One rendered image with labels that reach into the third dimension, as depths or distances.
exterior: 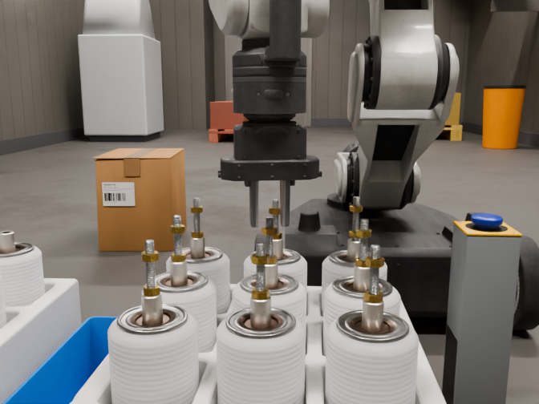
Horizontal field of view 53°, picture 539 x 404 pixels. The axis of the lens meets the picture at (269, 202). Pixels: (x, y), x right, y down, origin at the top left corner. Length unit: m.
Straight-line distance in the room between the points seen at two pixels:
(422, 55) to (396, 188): 0.36
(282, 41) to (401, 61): 0.48
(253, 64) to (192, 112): 7.15
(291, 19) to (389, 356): 0.36
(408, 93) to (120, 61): 4.93
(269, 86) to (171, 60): 7.22
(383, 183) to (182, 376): 0.79
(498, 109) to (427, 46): 4.25
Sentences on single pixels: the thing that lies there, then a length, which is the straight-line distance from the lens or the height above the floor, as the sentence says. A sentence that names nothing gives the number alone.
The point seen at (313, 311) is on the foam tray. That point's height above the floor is 0.18.
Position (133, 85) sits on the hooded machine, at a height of 0.58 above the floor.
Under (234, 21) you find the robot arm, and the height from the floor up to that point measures 0.57.
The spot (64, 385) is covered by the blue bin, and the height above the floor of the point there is 0.06.
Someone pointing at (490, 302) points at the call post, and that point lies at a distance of 0.78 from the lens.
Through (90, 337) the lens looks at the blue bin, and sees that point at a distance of 0.98.
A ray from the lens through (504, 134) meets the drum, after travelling 5.32.
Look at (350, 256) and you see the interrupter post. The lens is 0.80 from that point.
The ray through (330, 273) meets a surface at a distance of 0.78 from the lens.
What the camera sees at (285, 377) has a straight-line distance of 0.57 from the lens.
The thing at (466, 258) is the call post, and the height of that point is 0.28.
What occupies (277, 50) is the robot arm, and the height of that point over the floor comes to 0.54.
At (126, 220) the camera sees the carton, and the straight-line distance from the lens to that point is 1.75.
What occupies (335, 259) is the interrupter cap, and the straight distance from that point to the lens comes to 0.80.
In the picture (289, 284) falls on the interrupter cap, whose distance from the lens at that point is 0.69.
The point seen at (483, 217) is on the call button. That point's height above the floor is 0.33.
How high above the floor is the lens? 0.49
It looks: 11 degrees down
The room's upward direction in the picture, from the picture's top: straight up
